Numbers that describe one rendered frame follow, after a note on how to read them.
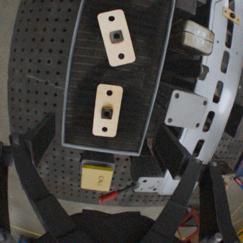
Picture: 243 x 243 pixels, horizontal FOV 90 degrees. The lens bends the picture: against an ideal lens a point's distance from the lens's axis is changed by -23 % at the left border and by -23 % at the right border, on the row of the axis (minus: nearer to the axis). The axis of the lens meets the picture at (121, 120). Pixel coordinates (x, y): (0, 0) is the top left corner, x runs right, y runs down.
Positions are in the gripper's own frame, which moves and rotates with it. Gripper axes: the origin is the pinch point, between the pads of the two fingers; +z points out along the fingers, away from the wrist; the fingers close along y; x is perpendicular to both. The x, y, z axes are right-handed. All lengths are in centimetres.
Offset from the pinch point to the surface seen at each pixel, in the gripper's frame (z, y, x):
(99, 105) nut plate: 7.0, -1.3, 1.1
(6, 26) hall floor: 123, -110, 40
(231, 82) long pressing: 23.3, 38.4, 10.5
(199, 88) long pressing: 23.0, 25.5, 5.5
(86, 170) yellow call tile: 7.4, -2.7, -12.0
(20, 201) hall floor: 124, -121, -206
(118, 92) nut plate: 7.0, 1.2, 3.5
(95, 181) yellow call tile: 7.4, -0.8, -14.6
